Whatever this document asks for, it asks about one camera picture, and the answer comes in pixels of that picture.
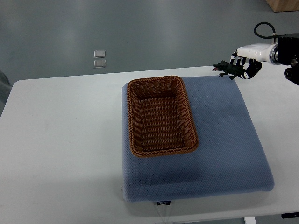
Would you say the wooden box corner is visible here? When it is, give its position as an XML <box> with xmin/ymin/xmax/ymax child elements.
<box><xmin>266</xmin><ymin>0</ymin><xmax>299</xmax><ymax>12</ymax></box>

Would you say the upper metal floor plate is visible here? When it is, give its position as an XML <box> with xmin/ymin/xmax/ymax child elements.
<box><xmin>93</xmin><ymin>50</ymin><xmax>106</xmax><ymax>58</ymax></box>

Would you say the lower metal floor plate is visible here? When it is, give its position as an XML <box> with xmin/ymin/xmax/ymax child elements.
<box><xmin>93</xmin><ymin>59</ymin><xmax>106</xmax><ymax>68</ymax></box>

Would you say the blue grey foam cushion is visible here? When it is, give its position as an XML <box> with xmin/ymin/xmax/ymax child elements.
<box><xmin>122</xmin><ymin>76</ymin><xmax>275</xmax><ymax>202</ymax></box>

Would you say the black cable loop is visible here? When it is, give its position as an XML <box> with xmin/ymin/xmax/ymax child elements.
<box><xmin>254</xmin><ymin>22</ymin><xmax>280</xmax><ymax>40</ymax></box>

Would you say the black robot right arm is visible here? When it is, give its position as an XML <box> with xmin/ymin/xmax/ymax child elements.
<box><xmin>270</xmin><ymin>33</ymin><xmax>299</xmax><ymax>85</ymax></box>

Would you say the brown woven basket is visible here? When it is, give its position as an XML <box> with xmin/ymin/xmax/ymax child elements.
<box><xmin>127</xmin><ymin>76</ymin><xmax>199</xmax><ymax>158</ymax></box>

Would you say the dark toy crocodile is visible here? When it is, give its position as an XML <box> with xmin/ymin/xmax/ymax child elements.
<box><xmin>212</xmin><ymin>60</ymin><xmax>245</xmax><ymax>80</ymax></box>

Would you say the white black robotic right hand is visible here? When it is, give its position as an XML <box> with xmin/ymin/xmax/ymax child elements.
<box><xmin>229</xmin><ymin>43</ymin><xmax>279</xmax><ymax>79</ymax></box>

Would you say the metal floor plate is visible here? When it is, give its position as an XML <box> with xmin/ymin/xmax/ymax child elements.
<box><xmin>93</xmin><ymin>50</ymin><xmax>106</xmax><ymax>58</ymax></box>
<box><xmin>93</xmin><ymin>59</ymin><xmax>106</xmax><ymax>68</ymax></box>

